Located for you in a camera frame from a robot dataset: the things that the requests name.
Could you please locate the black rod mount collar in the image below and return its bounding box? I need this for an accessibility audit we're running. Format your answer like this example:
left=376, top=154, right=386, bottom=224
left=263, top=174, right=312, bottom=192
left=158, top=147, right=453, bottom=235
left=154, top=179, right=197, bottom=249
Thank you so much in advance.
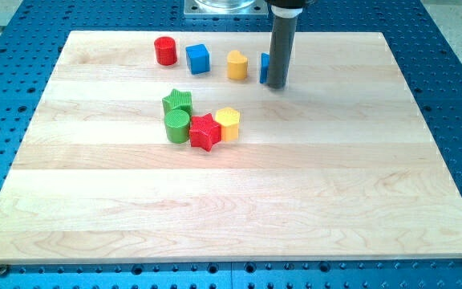
left=265, top=0, right=311, bottom=9

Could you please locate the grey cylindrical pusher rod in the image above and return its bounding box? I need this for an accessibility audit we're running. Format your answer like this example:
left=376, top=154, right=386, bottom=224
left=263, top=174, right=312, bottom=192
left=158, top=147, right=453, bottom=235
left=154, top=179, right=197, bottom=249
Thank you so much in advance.
left=266, top=7, right=302, bottom=89

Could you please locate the green star block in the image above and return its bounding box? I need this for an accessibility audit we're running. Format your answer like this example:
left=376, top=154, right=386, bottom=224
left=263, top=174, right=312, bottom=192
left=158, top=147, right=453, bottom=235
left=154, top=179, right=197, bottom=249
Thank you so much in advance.
left=162, top=89, right=193, bottom=116

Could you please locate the red star block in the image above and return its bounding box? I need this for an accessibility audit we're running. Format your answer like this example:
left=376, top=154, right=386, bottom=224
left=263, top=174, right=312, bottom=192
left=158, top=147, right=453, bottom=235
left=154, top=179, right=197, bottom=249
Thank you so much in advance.
left=189, top=113, right=221, bottom=152

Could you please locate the blue block behind rod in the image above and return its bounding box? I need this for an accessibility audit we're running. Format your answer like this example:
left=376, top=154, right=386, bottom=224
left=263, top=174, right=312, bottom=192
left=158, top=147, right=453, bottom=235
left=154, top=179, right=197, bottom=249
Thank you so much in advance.
left=259, top=53, right=270, bottom=83

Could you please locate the yellow heart block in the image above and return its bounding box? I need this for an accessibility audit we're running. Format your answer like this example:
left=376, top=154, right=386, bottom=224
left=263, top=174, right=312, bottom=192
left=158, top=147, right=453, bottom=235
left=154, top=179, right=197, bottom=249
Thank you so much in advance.
left=227, top=50, right=249, bottom=80

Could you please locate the blue cube block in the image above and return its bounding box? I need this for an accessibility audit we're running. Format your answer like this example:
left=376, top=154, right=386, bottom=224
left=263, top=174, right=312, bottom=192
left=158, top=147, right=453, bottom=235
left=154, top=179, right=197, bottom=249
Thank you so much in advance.
left=185, top=44, right=210, bottom=75

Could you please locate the yellow hexagon block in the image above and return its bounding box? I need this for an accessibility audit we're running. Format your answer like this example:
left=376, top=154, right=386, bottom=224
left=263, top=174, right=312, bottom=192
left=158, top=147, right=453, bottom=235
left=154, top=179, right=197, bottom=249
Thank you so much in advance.
left=215, top=107, right=241, bottom=141

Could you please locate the red cylinder block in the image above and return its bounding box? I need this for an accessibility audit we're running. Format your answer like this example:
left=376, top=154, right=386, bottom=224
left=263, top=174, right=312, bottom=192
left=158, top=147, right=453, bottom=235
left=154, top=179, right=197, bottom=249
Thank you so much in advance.
left=154, top=36, right=177, bottom=66

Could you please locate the green cylinder block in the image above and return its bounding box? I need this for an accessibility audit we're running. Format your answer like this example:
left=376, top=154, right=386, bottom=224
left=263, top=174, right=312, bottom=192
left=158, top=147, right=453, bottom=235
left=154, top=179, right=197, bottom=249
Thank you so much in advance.
left=164, top=109, right=190, bottom=144

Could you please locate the blue perforated table plate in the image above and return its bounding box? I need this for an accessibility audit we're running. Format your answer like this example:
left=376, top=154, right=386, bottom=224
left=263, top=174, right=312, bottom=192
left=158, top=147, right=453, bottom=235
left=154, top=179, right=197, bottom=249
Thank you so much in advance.
left=0, top=1, right=462, bottom=288

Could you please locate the light wooden board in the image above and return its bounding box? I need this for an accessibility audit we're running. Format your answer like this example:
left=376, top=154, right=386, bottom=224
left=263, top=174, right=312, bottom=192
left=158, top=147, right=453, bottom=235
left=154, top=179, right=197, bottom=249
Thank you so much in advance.
left=0, top=31, right=462, bottom=264

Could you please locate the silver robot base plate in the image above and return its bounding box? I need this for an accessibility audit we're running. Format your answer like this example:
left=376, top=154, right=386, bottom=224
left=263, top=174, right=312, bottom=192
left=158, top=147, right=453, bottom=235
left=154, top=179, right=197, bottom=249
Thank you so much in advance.
left=183, top=0, right=268, bottom=18

